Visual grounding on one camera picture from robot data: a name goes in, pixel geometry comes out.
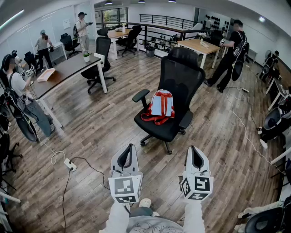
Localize group of black wall items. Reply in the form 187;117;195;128
206;14;231;30

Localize black mesh office chair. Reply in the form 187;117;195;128
132;46;206;155

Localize person's white printed shirt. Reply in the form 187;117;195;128
126;215;185;233

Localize person's blue jeans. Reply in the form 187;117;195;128
129;206;153;218

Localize black cable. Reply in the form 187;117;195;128
62;169;73;233
70;156;111;191

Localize person's right forearm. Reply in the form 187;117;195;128
181;199;206;233

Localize dark wooden desk white legs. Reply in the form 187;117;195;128
29;53;109;128

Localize light wooden desk white legs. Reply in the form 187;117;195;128
177;38;221;69
106;27;140;60

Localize light wooden tray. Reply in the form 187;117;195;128
36;67;56;82

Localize black office chair with headrest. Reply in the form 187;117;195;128
80;27;116;94

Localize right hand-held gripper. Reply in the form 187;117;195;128
179;145;214;201

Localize window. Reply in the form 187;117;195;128
94;7;129;29

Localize light blue backpack red straps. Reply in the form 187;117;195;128
140;89;176;125

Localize ceiling strip light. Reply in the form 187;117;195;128
0;9;25;30

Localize grey waste bin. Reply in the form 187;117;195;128
145;45;156;58

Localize black railing wooden handrail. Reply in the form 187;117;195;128
96;21;228;54

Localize black swivel chair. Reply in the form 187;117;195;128
0;132;23;173

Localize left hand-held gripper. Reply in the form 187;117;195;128
108;143;144;204

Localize person's left forearm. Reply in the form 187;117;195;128
99;201;130;233

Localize black metal railing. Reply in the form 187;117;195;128
139;14;198;30

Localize white cable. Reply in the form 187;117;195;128
226;87;282;173
35;133;66;166

